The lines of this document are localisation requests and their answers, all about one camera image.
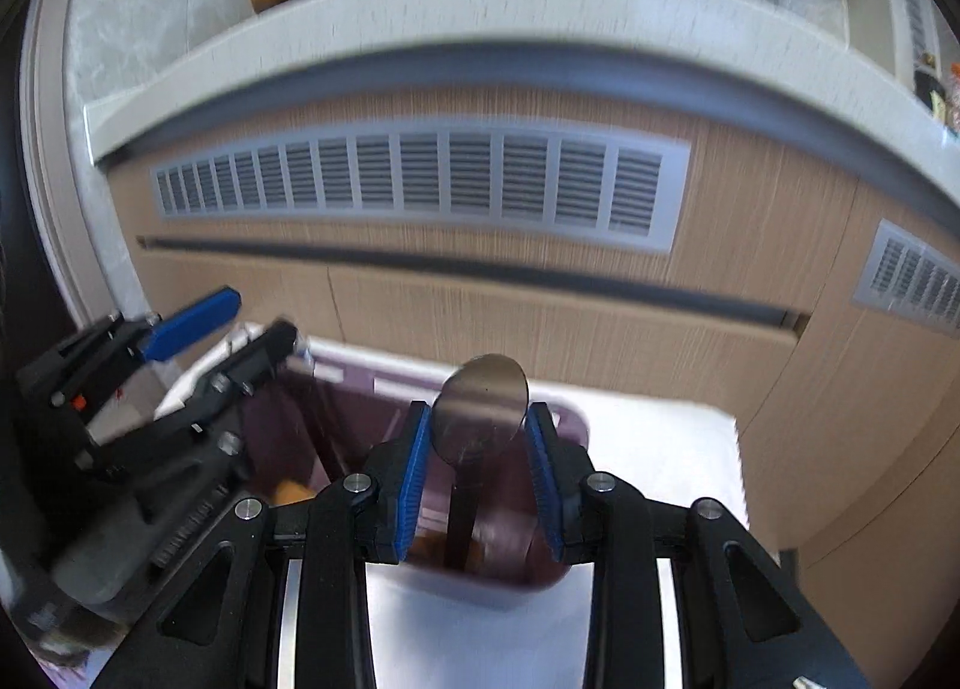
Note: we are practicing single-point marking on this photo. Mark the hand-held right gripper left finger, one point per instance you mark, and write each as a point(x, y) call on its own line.
point(412, 479)

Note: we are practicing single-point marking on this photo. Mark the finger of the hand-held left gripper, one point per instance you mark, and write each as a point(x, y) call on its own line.
point(195, 321)
point(240, 374)

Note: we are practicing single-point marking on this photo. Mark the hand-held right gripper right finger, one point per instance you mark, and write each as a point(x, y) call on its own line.
point(544, 486)

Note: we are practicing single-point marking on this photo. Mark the maroon plastic utensil holder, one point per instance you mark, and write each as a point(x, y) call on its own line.
point(337, 426)

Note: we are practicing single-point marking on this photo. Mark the white fringed tablecloth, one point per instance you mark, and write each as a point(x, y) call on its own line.
point(660, 456)

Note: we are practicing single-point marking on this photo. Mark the long grey vent grille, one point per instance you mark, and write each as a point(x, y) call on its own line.
point(420, 182)

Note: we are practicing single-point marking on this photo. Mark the wooden kitchen cabinet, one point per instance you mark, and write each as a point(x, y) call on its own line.
point(750, 231)

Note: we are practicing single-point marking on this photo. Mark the short grey vent grille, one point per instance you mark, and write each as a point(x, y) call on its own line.
point(911, 276)

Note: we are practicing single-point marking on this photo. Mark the small wall vent grille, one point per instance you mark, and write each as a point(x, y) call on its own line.
point(915, 17)

